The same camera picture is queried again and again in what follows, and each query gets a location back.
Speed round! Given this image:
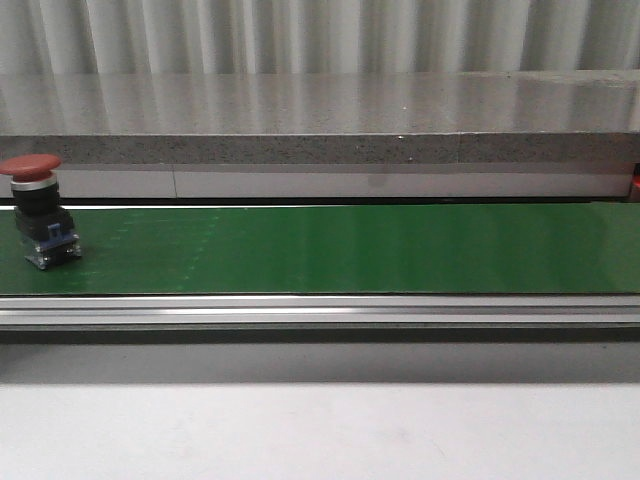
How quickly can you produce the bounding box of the green conveyor belt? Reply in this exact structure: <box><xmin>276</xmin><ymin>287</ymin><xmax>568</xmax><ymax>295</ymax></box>
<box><xmin>1</xmin><ymin>202</ymin><xmax>639</xmax><ymax>295</ymax></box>

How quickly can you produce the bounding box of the red mushroom push button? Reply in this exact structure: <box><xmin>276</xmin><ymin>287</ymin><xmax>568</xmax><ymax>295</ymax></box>
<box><xmin>1</xmin><ymin>154</ymin><xmax>82</xmax><ymax>270</ymax></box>

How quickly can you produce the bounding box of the white pleated curtain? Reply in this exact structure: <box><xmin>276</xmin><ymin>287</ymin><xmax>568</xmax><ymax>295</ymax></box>
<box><xmin>1</xmin><ymin>1</ymin><xmax>639</xmax><ymax>74</ymax></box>

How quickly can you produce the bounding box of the grey speckled stone shelf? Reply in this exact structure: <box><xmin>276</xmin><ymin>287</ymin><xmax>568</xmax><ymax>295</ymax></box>
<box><xmin>1</xmin><ymin>70</ymin><xmax>639</xmax><ymax>169</ymax></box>

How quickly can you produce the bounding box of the aluminium conveyor front rail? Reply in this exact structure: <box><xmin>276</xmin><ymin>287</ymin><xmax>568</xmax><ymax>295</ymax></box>
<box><xmin>1</xmin><ymin>294</ymin><xmax>639</xmax><ymax>331</ymax></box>

